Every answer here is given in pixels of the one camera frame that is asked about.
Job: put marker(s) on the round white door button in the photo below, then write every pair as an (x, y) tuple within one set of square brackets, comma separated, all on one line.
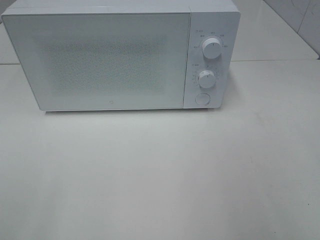
[(202, 99)]

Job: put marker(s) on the white microwave oven body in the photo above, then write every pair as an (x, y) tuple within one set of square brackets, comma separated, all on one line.
[(207, 18)]

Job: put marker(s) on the white microwave door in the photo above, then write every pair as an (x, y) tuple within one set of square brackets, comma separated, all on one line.
[(82, 62)]

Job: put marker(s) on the white microwave knob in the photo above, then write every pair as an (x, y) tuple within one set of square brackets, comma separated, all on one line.
[(207, 79), (211, 47)]

